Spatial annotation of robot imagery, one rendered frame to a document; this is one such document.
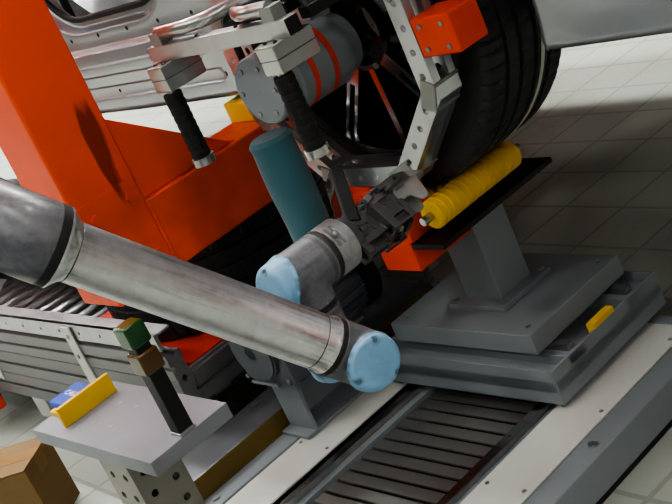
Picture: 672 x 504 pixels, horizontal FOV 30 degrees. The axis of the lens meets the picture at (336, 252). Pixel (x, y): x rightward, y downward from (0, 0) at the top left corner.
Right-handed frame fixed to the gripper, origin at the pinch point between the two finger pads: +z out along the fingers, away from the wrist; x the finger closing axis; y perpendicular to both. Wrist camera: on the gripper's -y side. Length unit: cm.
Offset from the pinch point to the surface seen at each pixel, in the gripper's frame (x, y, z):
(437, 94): 11.6, -4.5, 7.0
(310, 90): 1.7, -23.7, -1.9
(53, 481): -121, -40, -44
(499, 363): -44, 25, 13
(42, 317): -112, -74, -21
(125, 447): -32, -4, -59
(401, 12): 21.6, -15.7, 6.8
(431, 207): -13.7, 1.7, 7.9
